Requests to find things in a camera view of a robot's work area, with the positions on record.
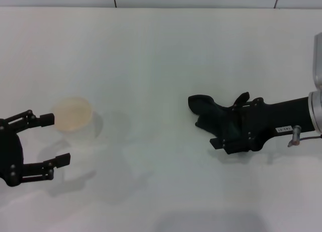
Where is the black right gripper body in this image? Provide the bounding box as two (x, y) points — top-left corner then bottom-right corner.
(242, 97), (314, 152)

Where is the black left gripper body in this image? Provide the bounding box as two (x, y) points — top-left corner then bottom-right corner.
(0, 118), (26, 188)

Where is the silver cable connector plug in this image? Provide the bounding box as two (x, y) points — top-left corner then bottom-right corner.
(287, 125), (302, 148)

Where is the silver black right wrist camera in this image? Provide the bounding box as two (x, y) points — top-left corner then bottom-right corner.
(311, 32), (322, 92)

